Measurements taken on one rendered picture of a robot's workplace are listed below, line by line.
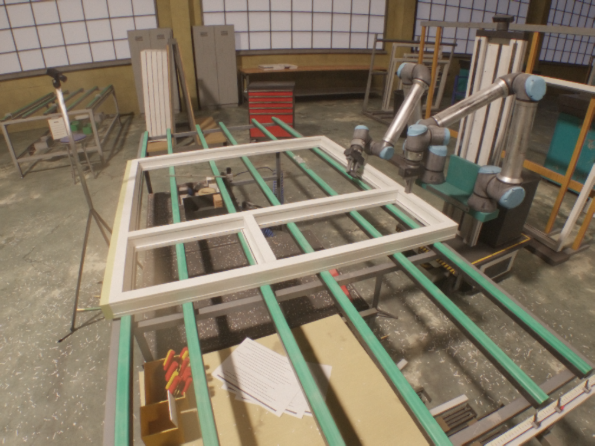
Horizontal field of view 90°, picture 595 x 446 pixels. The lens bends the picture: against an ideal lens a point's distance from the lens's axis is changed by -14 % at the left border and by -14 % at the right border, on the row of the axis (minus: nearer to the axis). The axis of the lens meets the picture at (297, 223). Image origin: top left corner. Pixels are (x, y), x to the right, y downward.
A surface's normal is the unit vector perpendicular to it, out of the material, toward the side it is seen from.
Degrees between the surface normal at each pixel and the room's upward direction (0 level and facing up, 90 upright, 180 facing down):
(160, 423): 0
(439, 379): 0
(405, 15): 90
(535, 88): 82
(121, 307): 90
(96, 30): 90
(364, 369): 0
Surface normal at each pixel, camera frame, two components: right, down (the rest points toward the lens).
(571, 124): -0.94, 0.18
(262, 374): 0.00, -0.86
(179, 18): 0.35, 0.47
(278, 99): -0.02, 0.50
